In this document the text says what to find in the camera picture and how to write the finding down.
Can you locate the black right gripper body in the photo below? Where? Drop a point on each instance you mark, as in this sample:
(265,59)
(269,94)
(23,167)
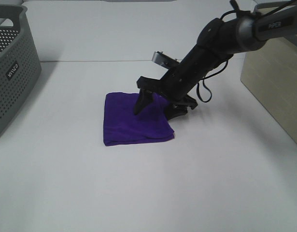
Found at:
(176,83)

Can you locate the beige basket with grey rim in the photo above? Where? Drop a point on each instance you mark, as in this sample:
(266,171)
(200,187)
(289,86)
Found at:
(270,74)

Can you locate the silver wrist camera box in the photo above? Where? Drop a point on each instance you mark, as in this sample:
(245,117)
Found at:
(163,60)

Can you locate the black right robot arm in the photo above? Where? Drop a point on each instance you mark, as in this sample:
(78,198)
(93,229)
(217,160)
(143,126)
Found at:
(216,44)

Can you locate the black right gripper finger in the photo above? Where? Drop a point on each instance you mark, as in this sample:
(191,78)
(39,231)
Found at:
(175,109)
(144,99)

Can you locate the purple towel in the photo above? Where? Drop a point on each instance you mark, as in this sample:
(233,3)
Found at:
(122,127)

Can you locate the grey perforated plastic basket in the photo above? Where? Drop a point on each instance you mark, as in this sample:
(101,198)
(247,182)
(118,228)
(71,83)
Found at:
(20,67)

